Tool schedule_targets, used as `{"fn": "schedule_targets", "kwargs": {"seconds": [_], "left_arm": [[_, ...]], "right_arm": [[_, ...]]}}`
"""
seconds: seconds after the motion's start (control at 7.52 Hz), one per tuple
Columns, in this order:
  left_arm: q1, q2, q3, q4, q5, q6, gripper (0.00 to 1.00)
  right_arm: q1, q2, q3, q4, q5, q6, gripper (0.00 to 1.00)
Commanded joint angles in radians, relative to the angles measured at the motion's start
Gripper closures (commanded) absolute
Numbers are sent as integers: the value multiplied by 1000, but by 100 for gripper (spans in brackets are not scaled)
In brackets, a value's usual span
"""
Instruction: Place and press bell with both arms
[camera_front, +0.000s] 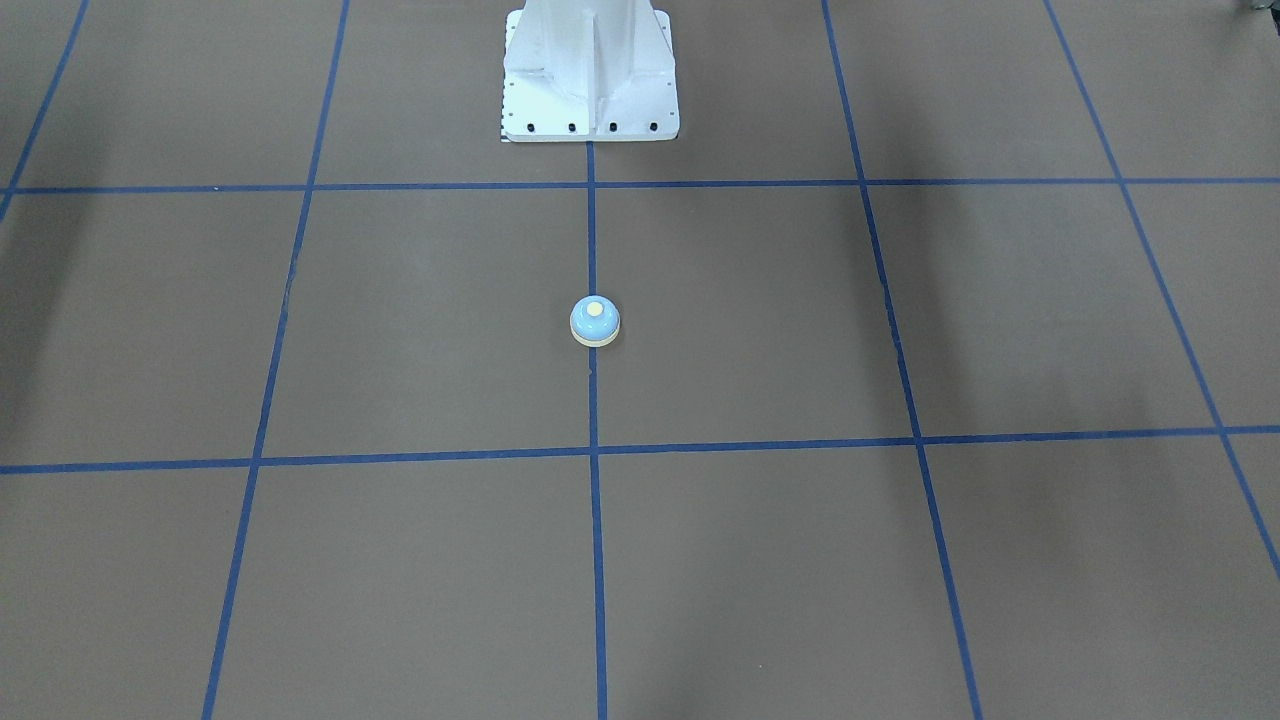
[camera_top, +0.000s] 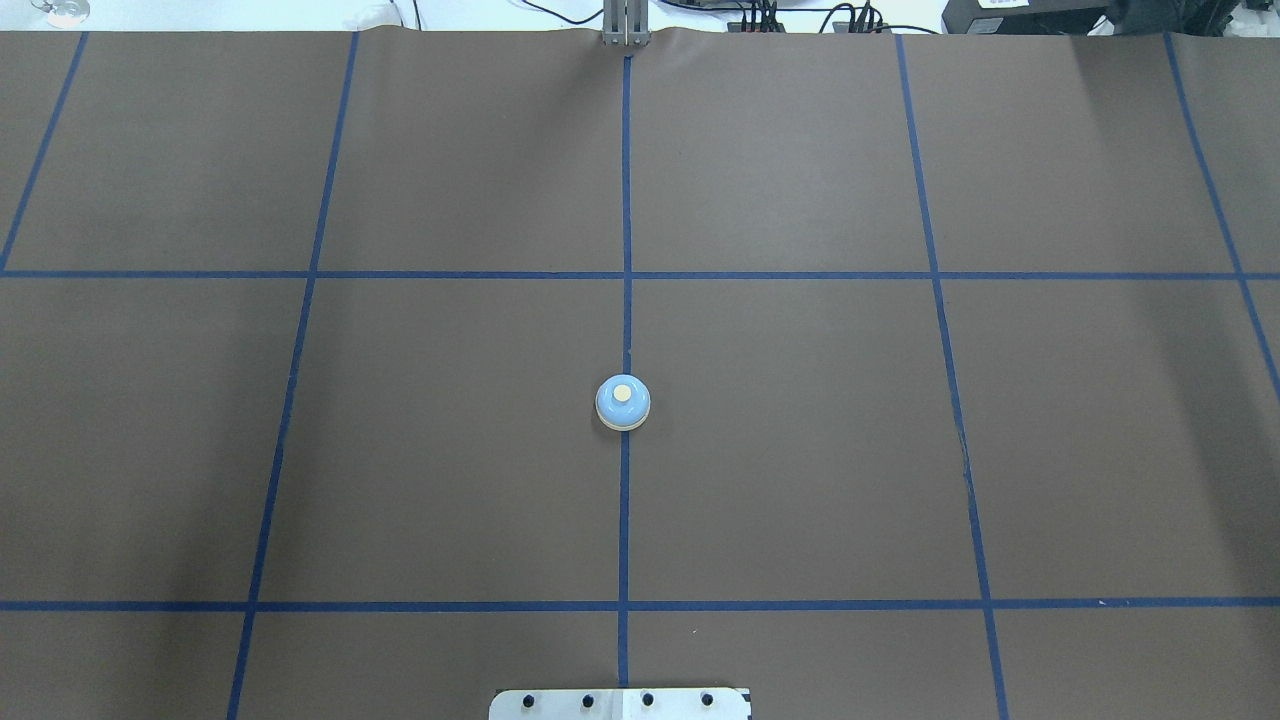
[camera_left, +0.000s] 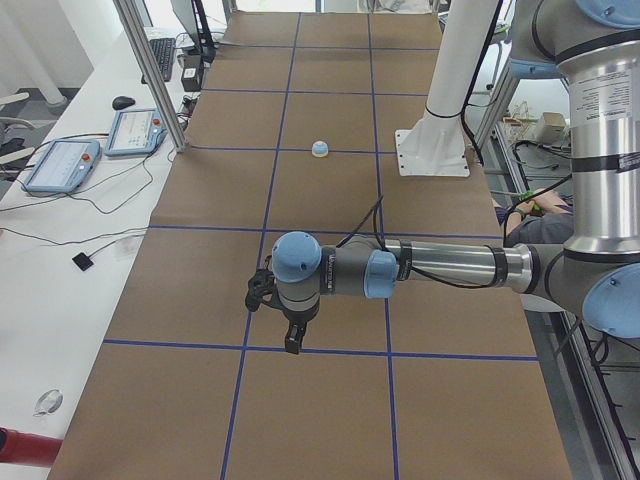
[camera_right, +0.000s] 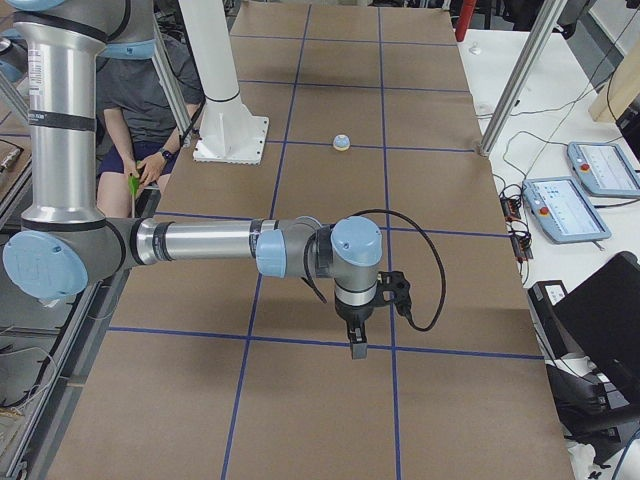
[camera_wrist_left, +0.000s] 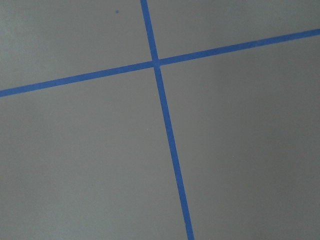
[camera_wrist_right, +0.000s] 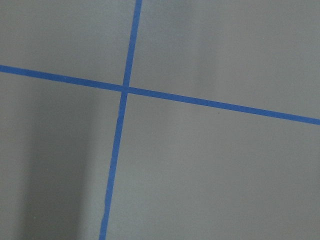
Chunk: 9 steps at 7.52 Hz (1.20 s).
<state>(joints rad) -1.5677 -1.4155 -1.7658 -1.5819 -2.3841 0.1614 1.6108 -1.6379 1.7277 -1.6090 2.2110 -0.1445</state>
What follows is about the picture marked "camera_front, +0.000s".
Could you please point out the blue cream desk bell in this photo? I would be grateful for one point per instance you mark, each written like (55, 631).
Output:
(595, 321)

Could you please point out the white camera mast with base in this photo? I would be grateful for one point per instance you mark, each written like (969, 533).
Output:
(589, 71)

